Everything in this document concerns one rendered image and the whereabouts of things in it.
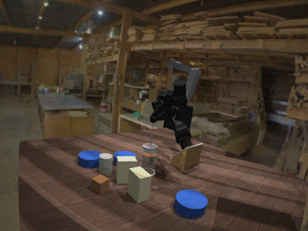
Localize glass coffee plunger press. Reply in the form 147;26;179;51
141;116;158;177

